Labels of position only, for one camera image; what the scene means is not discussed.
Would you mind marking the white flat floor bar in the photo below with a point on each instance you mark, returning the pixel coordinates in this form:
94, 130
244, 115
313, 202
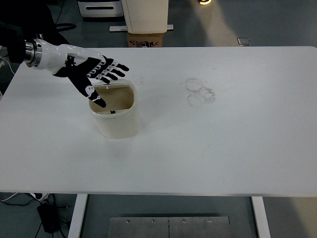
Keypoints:
117, 28

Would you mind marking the large cream plastic bin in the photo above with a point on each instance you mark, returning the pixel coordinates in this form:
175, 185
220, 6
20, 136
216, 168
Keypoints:
146, 15

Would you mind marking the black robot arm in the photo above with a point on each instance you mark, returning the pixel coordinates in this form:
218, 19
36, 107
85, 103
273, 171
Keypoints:
15, 47

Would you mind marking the grey floor socket plate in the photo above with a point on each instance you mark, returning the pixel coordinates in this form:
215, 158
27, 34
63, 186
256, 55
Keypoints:
244, 41

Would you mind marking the black power adapter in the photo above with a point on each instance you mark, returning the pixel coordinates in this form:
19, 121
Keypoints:
48, 218

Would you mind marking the round yellow lamp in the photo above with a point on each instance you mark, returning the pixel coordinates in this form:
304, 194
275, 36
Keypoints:
204, 1

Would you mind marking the cream trash bin lid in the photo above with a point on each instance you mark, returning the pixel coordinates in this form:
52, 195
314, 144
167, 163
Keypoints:
123, 81

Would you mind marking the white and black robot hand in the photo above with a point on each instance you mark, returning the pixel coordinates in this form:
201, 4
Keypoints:
79, 72

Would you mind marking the cream trash bin body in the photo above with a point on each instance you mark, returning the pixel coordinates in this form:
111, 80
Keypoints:
119, 124

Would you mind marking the grey metal plate with screws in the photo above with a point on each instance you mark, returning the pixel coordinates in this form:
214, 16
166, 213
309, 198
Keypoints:
138, 229
198, 229

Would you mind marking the white table leg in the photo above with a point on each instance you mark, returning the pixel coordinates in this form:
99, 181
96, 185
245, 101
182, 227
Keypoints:
261, 218
78, 215

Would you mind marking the white appliance with dark slot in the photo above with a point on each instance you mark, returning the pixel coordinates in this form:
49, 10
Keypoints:
99, 8

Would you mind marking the brown printed cardboard box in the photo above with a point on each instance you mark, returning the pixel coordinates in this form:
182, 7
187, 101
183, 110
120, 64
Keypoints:
144, 39

